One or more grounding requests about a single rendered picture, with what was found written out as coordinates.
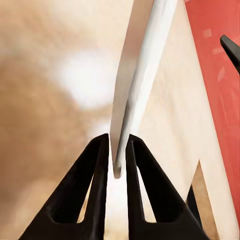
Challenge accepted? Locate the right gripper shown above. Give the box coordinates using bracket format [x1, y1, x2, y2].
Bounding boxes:
[220, 35, 240, 74]

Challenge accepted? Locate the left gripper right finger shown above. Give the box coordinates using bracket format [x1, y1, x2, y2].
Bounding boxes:
[125, 133, 210, 240]

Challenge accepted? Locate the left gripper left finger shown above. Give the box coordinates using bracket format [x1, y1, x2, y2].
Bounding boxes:
[19, 133, 110, 240]

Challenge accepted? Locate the saucer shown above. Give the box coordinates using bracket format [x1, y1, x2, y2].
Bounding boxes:
[109, 0, 177, 179]

